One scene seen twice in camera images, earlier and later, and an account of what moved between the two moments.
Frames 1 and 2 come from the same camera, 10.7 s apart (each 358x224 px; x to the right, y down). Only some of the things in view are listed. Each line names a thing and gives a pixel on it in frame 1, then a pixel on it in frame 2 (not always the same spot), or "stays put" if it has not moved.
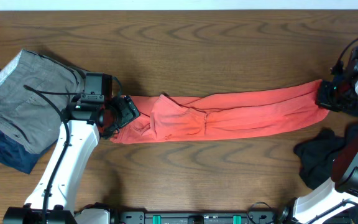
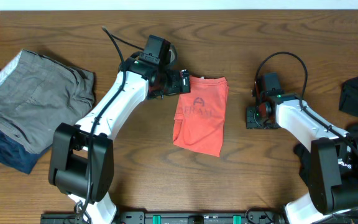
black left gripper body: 119,114 → 168,84
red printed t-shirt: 167,117 → 199,115
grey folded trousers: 28,98 stays put
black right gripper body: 340,96 → 254,118
